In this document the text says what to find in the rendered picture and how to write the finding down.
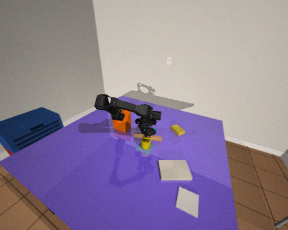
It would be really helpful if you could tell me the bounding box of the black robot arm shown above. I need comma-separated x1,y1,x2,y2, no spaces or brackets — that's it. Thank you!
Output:
94,94,161,126

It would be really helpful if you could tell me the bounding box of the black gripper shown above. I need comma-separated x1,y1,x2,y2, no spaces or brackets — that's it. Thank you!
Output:
135,118,156,137

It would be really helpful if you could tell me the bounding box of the yellow rectangular block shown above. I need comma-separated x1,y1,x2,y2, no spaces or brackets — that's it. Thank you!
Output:
171,125,185,135

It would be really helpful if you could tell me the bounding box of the tan flat bar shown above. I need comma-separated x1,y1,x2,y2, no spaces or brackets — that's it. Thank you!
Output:
134,132,162,142

